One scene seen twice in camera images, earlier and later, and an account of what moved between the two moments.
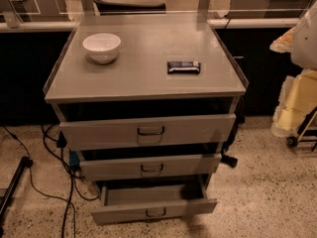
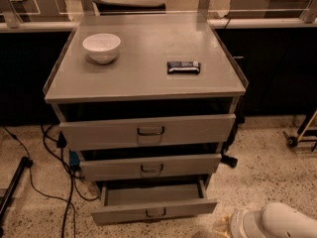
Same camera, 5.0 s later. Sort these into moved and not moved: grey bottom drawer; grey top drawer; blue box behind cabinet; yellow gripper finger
Moved: yellow gripper finger
Not moved: grey top drawer; grey bottom drawer; blue box behind cabinet
